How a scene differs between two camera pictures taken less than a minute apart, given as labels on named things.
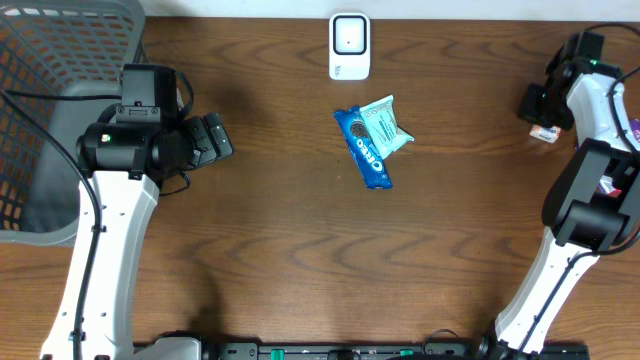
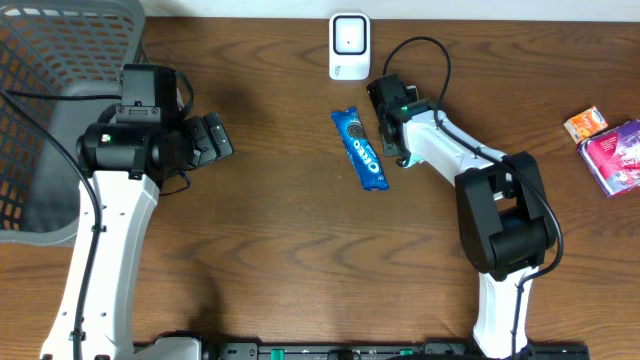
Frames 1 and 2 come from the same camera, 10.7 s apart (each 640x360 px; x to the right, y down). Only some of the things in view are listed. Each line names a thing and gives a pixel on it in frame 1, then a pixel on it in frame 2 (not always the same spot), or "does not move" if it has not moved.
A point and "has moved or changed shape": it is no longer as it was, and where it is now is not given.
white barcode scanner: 349,46 does not move
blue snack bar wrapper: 368,159 does not move
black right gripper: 536,105 -> 392,132
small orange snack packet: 549,135 has moved or changed shape
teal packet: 381,121 has moved or changed shape
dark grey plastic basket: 61,65 does not move
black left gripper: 201,141 does not move
